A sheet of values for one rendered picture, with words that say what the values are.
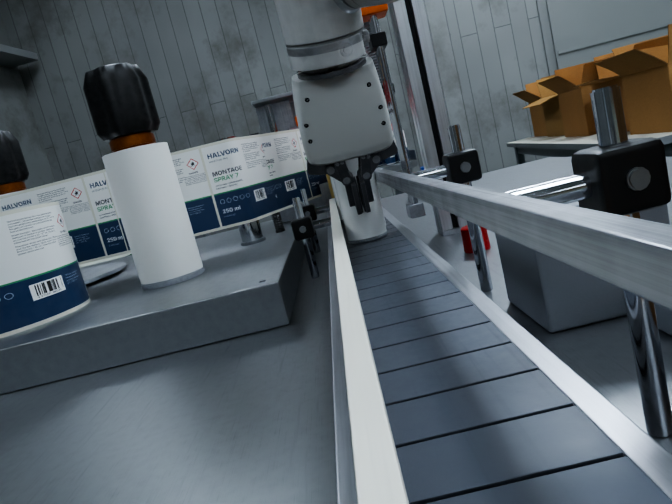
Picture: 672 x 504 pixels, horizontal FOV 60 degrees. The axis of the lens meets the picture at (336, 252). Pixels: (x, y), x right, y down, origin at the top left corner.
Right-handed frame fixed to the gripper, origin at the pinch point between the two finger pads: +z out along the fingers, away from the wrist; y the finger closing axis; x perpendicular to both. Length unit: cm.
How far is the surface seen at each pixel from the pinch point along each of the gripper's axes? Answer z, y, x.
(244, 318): 6.0, 15.6, 11.2
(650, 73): 47, -124, -147
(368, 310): -3.7, 2.6, 28.7
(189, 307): 3.5, 21.0, 10.3
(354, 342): -12.7, 3.6, 43.4
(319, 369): 2.4, 7.6, 26.5
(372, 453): -16, 4, 52
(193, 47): 39, 92, -475
